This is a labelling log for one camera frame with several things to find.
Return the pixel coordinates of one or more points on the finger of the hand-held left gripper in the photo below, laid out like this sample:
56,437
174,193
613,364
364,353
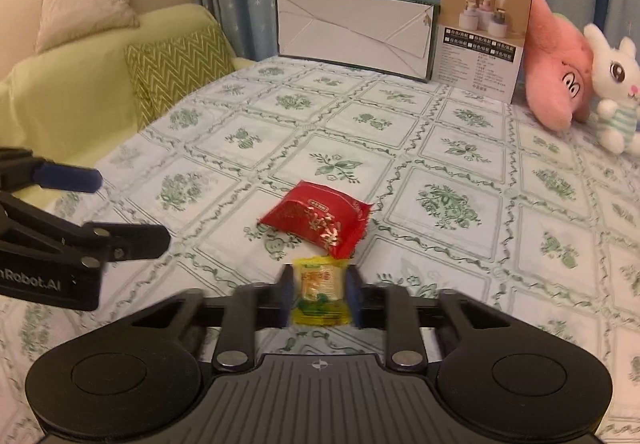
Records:
135,240
70,178

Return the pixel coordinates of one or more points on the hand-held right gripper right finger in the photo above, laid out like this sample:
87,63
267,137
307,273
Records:
353,299

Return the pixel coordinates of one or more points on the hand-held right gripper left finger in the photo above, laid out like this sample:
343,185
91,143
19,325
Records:
286,296

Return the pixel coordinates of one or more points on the yellow green snack packet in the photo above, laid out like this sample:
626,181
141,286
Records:
321,291

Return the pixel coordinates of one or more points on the green covered sofa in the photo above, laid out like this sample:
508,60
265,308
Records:
60,99

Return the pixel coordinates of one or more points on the large red snack packet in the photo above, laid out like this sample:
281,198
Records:
312,219

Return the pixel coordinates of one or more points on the floral tablecloth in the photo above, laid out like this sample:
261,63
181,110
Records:
450,249

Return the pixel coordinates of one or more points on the green zigzag pillow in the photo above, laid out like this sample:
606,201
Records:
175,69

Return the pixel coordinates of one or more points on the beige pillow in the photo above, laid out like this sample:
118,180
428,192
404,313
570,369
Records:
85,6

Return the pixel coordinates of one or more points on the white box with green rim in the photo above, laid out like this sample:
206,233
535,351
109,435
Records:
350,34

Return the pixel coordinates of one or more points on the brown cardboard product box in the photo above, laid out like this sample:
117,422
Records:
480,39

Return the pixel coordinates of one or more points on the pink plush toy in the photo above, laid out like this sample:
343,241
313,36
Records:
550,69

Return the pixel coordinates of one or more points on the white rabbit plush toy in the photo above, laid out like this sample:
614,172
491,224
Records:
617,89

